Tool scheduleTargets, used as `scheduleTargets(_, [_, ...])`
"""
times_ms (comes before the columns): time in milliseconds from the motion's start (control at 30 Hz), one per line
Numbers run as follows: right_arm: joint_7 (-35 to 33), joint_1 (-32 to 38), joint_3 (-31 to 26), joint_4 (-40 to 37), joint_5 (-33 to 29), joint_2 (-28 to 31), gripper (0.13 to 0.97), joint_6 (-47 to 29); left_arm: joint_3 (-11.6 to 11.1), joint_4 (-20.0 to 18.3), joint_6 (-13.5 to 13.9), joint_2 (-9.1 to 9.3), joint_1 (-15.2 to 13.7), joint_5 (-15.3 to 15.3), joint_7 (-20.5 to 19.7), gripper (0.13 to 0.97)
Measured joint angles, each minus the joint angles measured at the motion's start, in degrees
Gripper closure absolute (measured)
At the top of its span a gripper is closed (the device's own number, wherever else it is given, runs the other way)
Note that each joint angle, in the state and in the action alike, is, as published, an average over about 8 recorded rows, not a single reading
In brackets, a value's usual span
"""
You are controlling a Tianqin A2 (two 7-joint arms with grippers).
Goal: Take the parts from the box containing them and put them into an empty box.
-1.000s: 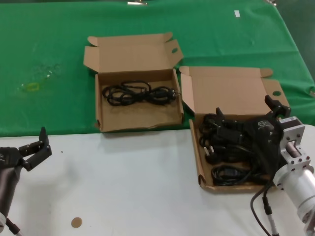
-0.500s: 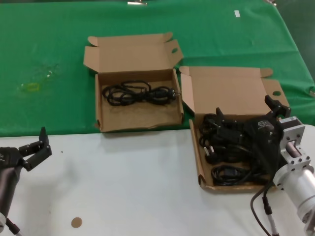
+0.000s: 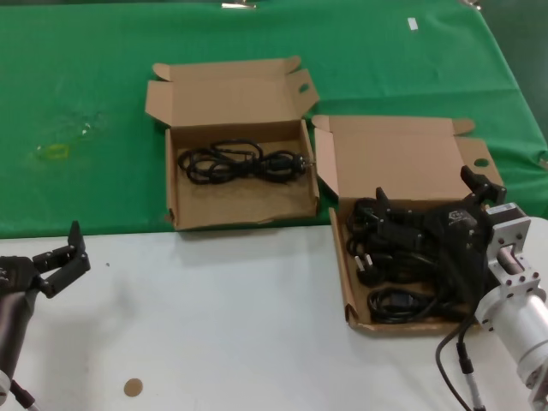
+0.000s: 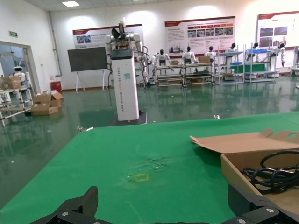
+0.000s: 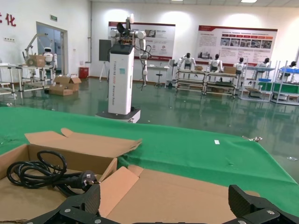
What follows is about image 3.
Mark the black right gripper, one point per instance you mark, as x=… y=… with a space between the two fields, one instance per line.
x=462 y=231

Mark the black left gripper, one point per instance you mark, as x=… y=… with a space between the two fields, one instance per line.
x=15 y=276

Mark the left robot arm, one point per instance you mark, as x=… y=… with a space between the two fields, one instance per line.
x=13 y=325

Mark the cardboard box, round flap hole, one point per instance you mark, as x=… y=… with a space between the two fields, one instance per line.
x=394 y=158

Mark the cardboard box, oval flap hole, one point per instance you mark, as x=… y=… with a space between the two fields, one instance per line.
x=240 y=201

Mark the round brown sticker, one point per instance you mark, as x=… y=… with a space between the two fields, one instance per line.
x=132 y=387

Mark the small white label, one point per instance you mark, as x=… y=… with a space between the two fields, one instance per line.
x=412 y=24

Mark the green tablecloth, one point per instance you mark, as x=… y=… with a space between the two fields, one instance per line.
x=85 y=64

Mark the metal tablecloth clip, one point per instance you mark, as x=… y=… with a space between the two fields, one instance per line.
x=472 y=3
x=237 y=5

